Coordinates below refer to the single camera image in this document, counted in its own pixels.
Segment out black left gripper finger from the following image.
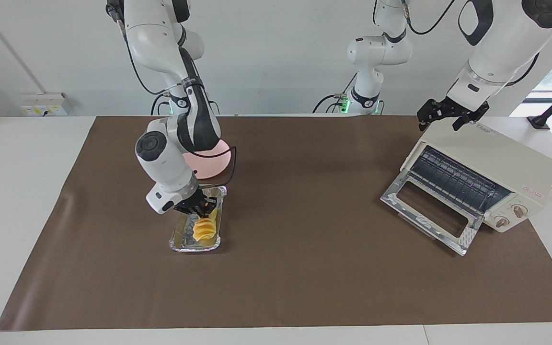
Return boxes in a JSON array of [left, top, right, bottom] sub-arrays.
[[452, 104, 490, 131], [418, 100, 438, 131]]

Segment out sliced yellow bread loaf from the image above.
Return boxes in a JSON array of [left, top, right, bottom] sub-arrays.
[[193, 207, 219, 242]]

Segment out aluminium foil tray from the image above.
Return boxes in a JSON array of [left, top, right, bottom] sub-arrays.
[[169, 186, 227, 253]]

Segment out white toaster oven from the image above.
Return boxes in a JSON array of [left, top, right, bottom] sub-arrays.
[[400, 121, 552, 233]]

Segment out glass oven door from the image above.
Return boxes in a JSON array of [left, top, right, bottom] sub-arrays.
[[380, 170, 485, 256]]

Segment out pink round plate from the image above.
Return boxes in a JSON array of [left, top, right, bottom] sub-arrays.
[[180, 140, 232, 181]]

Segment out brown table mat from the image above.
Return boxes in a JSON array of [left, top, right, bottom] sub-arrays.
[[0, 115, 552, 332]]

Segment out metal oven wire rack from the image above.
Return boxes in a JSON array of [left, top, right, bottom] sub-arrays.
[[409, 146, 511, 216]]

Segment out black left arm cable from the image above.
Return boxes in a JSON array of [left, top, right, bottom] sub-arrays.
[[401, 0, 459, 35]]

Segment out black left base cables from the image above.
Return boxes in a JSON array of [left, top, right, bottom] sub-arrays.
[[312, 72, 358, 114]]

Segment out black base cables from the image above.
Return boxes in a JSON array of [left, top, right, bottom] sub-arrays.
[[312, 72, 358, 114], [150, 93, 171, 115]]

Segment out black right base cables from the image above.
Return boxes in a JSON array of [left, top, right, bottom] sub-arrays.
[[150, 93, 171, 115]]

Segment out white wall socket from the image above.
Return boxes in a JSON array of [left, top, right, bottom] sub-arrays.
[[20, 92, 70, 117]]

